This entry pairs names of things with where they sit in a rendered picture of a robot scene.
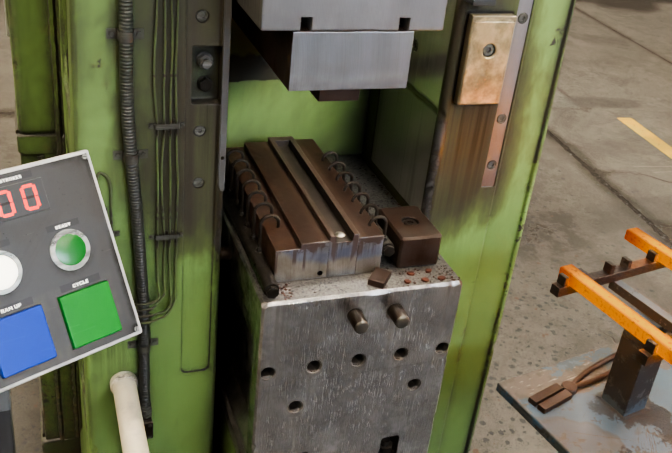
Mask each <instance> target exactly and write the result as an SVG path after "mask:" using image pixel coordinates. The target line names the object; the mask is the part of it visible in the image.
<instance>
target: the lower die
mask: <svg viewBox="0 0 672 453"><path fill-rule="evenodd" d="M283 140H291V142H292V143H293V145H294V146H295V148H296V149H297V151H298V152H299V154H300V155H301V157H302V158H303V160H304V161H305V162H306V164H307V165H308V167H309V168H310V170H311V171H312V173H313V174H314V176H315V177H316V179H317V180H318V182H319V183H320V184H321V186H322V187H323V189H324V190H325V192H326V193H327V195H328V196H329V198H330V199H331V201H332V202H333V204H334V205H335V206H336V208H337V209H338V211H339V212H340V214H341V215H342V217H343V218H344V220H345V221H346V223H347V224H348V226H349V227H350V229H351V230H352V231H353V233H354V238H353V241H349V242H339V243H336V235H335V234H334V232H333V230H332V229H331V227H330V226H329V224H328V223H327V221H326V220H325V218H324V216H323V215H322V213H321V212H320V210H319V209H318V207H317V206H316V204H315V202H314V201H313V199H312V198H311V196H310V195H309V193H308V192H307V190H306V188H305V187H304V185H303V184H302V182H301V181H300V179H299V178H298V176H297V174H296V173H295V171H294V170H293V168H292V167H291V165H290V164H289V162H288V160H287V159H286V157H285V156H284V154H283V153H282V151H281V150H280V148H279V146H278V145H277V143H276V142H275V141H283ZM232 149H240V150H241V151H242V152H243V153H244V159H246V160H247V161H248V162H249V164H250V168H249V169H251V170H253V171H254V173H255V179H256V180H258V181H259V182H260V184H261V190H262V191H264V192H265V193H266V195H267V202H269V203H271V204H272V206H273V208H274V211H273V214H275V215H277V216H278V217H279V219H280V227H279V228H276V224H277V221H276V219H275V218H272V217H270V218H267V219H265V220H264V222H263V226H262V241H261V246H262V252H263V254H264V256H265V258H266V260H267V263H268V265H269V267H270V269H271V271H272V273H273V275H274V277H275V279H276V281H277V282H286V281H295V280H304V279H313V278H323V277H331V276H340V275H349V274H354V273H355V274H359V273H368V272H373V271H374V270H375V268H376V267H377V268H379V267H380V261H381V254H382V247H383V241H384V234H383V233H382V232H381V230H380V229H379V228H378V226H377V225H376V224H375V222H374V221H373V223H372V225H371V226H368V222H369V221H370V219H371V217H370V215H369V214H368V213H367V211H366V210H365V209H364V211H363V214H360V213H359V211H360V209H361V207H362V205H361V203H360V202H359V200H358V199H357V198H355V200H354V202H351V198H352V197H353V195H354V194H353V192H352V191H351V190H350V188H349V187H347V189H346V191H343V187H344V186H345V184H346V183H345V182H344V180H343V179H342V177H341V176H340V177H339V180H338V181H336V180H335V178H336V176H337V174H338V172H337V171H336V169H335V168H334V167H332V168H331V171H330V170H328V167H329V165H330V164H331V163H330V161H329V160H328V159H327V157H325V159H324V161H321V158H322V156H323V154H324V153H323V152H322V150H321V149H320V148H319V146H318V145H317V144H316V142H315V141H314V140H313V139H294V138H293V137H292V136H287V137H268V142H249V143H244V147H233V148H226V154H227V153H228V151H230V150H232ZM239 158H241V154H240V153H239V152H233V153H231V154H230V155H229V165H228V179H229V183H230V170H231V164H232V162H233V161H234V160H236V159H239ZM245 168H246V164H245V163H244V162H237V163H236V164H235V165H234V174H233V189H234V194H235V183H236V175H237V173H238V172H239V171H240V170H241V169H245ZM248 179H252V174H251V173H250V172H243V173H241V174H240V176H239V189H238V200H239V204H240V201H241V186H242V184H243V183H244V182H245V181H246V180H248ZM255 190H258V186H257V184H256V183H254V182H251V183H248V184H247V185H246V186H245V189H244V207H243V210H244V211H245V212H244V215H245V217H246V206H247V197H248V195H249V194H250V193H251V192H252V191H255ZM263 201H264V197H263V195H262V194H259V193H258V194H254V195H253V196H252V197H251V199H250V213H249V222H250V227H251V229H252V217H253V209H254V207H255V205H256V204H258V203H260V202H263ZM267 214H270V208H269V206H267V205H262V206H260V207H258V209H257V211H256V225H255V235H256V239H257V242H258V232H259V222H260V219H261V218H262V217H263V216H264V215H267ZM318 271H322V272H323V274H322V275H320V276H319V275H317V272H318Z"/></svg>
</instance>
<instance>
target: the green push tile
mask: <svg viewBox="0 0 672 453"><path fill-rule="evenodd" d="M57 300H58V304H59V307H60V310H61V313H62V316H63V320H64V323H65V326H66V329H67V332H68V336H69V339H70V342H71V345H72V348H73V349H77V348H79V347H82V346H84V345H87V344H89V343H91V342H94V341H96V340H99V339H101V338H104V337H106V336H108V335H111V334H113V333H116V332H118V331H120V330H122V326H121V322H120V319H119V316H118V313H117V309H116V306H115V303H114V299H113V296H112V293H111V289H110V286H109V283H108V281H101V282H98V283H96V284H93V285H90V286H87V287H85V288H82V289H79V290H76V291H74V292H71V293H68V294H65V295H63V296H60V297H57Z"/></svg>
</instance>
